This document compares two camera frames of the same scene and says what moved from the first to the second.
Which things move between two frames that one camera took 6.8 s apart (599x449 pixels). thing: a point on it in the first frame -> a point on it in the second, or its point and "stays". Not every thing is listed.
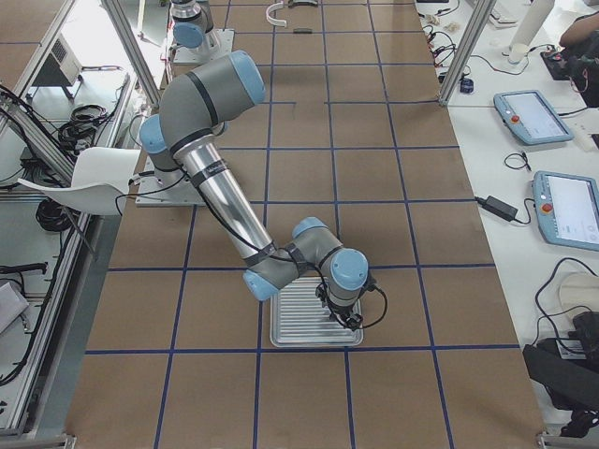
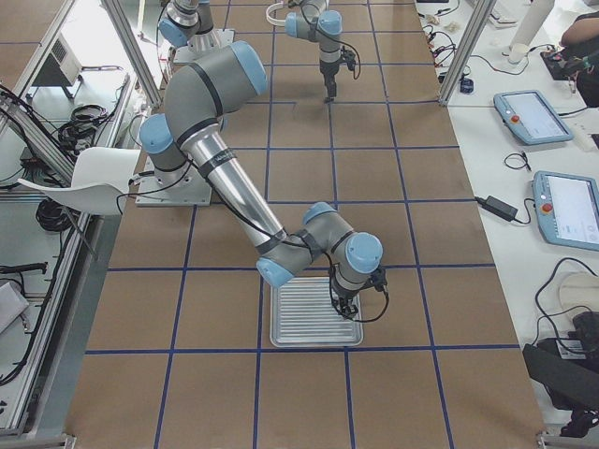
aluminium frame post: [481, 10] stays
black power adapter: [498, 207] stays
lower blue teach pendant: [567, 210] stays
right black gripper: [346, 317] -> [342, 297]
